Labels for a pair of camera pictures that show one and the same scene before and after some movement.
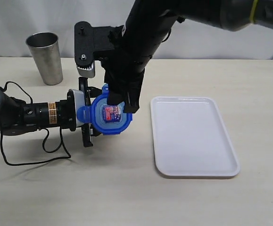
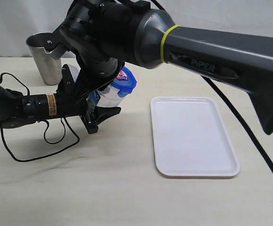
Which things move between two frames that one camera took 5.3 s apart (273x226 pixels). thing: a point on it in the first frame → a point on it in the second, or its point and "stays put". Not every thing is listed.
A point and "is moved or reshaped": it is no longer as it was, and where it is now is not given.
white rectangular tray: [190, 138] stays put
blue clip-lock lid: [109, 119] is moved or reshaped
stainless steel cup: [45, 47] stays put
